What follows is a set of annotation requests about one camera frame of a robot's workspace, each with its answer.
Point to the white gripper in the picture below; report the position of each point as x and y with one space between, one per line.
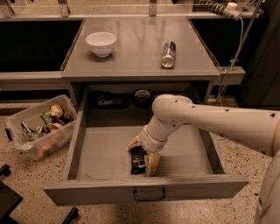
150 143

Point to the black rxbar chocolate bar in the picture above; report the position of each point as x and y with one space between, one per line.
138 165

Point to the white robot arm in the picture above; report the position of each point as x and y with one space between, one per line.
255 128

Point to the grey open drawer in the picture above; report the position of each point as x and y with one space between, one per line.
98 164

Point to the black bag under counter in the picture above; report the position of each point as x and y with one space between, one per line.
107 100

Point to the grey counter cabinet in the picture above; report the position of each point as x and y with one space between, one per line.
138 53

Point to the black tape roll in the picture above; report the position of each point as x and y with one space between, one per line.
142 98

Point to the yellow sponge in bin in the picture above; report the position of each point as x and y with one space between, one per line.
56 111

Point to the clear plastic storage bin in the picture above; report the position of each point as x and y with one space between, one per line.
39 134

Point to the silver blue can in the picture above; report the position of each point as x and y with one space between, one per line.
169 55

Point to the white bowl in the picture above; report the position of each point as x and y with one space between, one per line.
101 43

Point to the black base lower left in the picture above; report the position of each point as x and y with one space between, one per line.
9 200

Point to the white power strip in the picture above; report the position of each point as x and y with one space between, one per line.
228 11

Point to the black drawer handle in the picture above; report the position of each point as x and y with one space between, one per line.
149 194

